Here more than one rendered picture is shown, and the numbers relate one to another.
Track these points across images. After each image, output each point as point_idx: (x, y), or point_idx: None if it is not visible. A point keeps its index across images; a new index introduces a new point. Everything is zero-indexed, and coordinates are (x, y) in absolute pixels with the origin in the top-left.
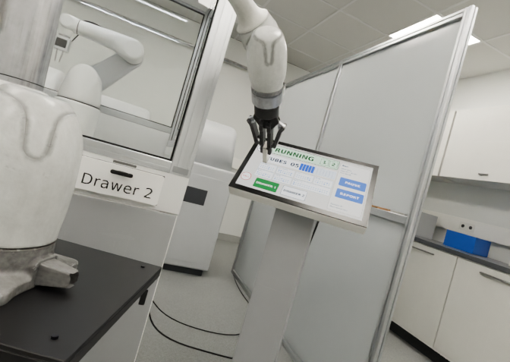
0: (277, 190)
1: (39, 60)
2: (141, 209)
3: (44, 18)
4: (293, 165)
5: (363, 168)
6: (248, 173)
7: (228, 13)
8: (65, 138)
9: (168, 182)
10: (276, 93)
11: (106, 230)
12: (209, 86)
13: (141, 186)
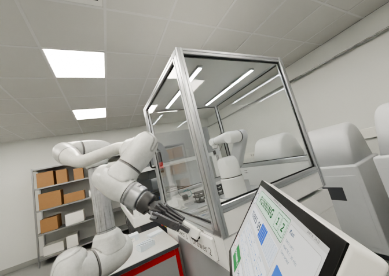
0: (236, 269)
1: (99, 223)
2: (215, 263)
3: (96, 210)
4: (257, 225)
5: (312, 244)
6: (238, 236)
7: (189, 113)
8: (55, 272)
9: (216, 242)
10: (121, 201)
11: (210, 275)
12: (202, 165)
13: (206, 246)
